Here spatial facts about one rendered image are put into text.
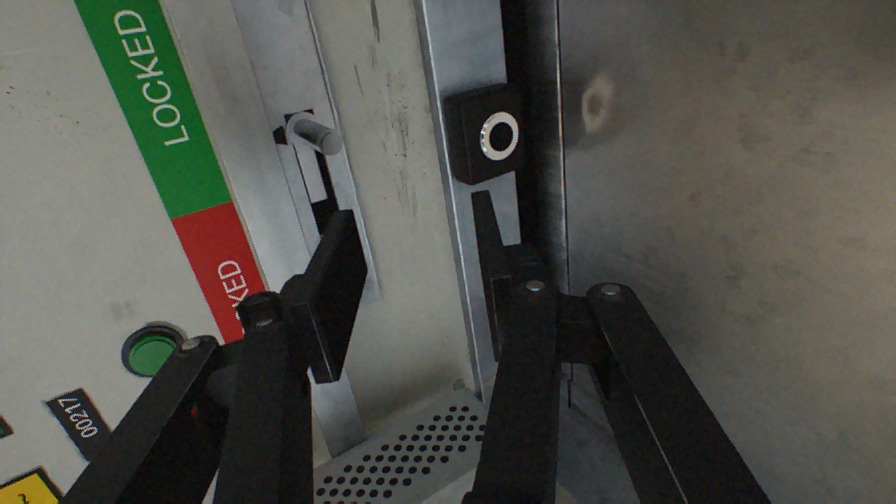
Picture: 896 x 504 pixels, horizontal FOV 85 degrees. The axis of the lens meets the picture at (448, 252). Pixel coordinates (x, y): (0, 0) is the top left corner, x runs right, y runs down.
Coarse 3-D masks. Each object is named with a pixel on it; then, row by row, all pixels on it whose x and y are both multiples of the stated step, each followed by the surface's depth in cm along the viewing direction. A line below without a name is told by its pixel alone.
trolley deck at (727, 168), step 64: (576, 0) 30; (640, 0) 26; (704, 0) 24; (768, 0) 21; (832, 0) 19; (576, 64) 32; (640, 64) 28; (704, 64) 25; (768, 64) 22; (832, 64) 20; (576, 128) 34; (640, 128) 29; (704, 128) 26; (768, 128) 23; (832, 128) 21; (576, 192) 36; (640, 192) 31; (704, 192) 27; (768, 192) 24; (832, 192) 22; (576, 256) 39; (640, 256) 33; (704, 256) 29; (768, 256) 25; (832, 256) 23; (704, 320) 30; (768, 320) 27; (832, 320) 24; (704, 384) 32; (768, 384) 28; (832, 384) 25; (768, 448) 30; (832, 448) 26
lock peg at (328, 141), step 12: (288, 120) 29; (300, 120) 29; (312, 120) 30; (276, 132) 29; (288, 132) 30; (300, 132) 28; (312, 132) 27; (324, 132) 26; (336, 132) 26; (300, 144) 30; (312, 144) 27; (324, 144) 26; (336, 144) 26
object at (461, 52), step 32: (416, 0) 31; (448, 0) 31; (480, 0) 32; (448, 32) 32; (480, 32) 33; (448, 64) 33; (480, 64) 34; (448, 160) 35; (448, 192) 36; (512, 192) 39; (512, 224) 40; (480, 288) 41; (480, 320) 42; (480, 352) 43; (480, 384) 45
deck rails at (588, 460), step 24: (576, 384) 45; (576, 408) 46; (600, 408) 43; (576, 432) 45; (600, 432) 44; (576, 456) 42; (600, 456) 42; (576, 480) 40; (600, 480) 40; (624, 480) 40
